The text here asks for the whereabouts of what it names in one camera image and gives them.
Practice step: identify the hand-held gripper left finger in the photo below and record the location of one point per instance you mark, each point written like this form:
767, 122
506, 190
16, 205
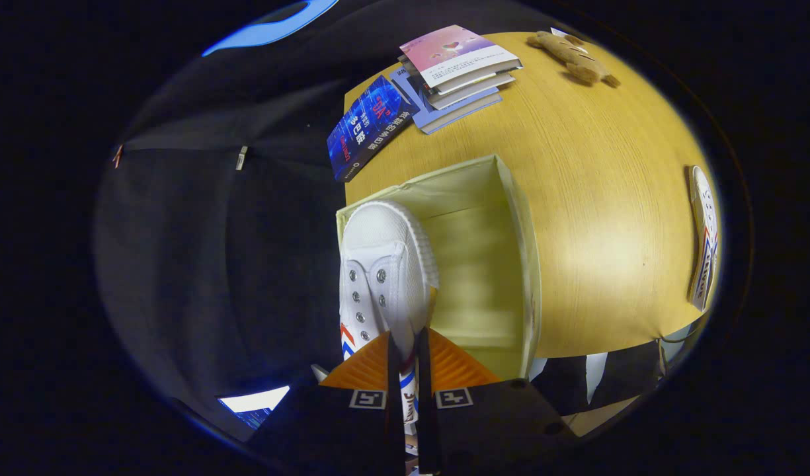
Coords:
395, 423

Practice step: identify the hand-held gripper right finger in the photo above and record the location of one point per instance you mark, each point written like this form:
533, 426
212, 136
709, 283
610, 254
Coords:
426, 423

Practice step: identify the beige fabric storage box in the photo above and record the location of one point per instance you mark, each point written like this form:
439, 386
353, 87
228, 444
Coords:
484, 264

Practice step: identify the white canvas shoe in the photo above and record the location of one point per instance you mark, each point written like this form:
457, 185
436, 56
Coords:
388, 251
703, 238

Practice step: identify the laptop screen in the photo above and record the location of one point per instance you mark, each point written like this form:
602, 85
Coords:
252, 403

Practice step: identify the black chair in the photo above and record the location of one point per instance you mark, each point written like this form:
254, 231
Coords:
626, 370

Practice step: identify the black backdrop cloth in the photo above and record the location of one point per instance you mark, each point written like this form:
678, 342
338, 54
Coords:
213, 264

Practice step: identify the dark blue book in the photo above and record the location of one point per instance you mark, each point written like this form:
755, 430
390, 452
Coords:
368, 129

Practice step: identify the silver metal clip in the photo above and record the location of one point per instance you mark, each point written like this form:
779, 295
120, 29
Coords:
241, 157

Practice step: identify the pale blue book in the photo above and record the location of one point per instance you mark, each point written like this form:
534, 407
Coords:
454, 114

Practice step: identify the grey paperback book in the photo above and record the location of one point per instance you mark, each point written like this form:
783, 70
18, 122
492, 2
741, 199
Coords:
474, 89

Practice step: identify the pink cover book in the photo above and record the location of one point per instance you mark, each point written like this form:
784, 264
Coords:
454, 53

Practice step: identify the red clip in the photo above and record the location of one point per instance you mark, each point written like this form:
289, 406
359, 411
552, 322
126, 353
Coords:
117, 156

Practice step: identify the brown plush toy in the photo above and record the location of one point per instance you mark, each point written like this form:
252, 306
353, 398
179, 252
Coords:
573, 59

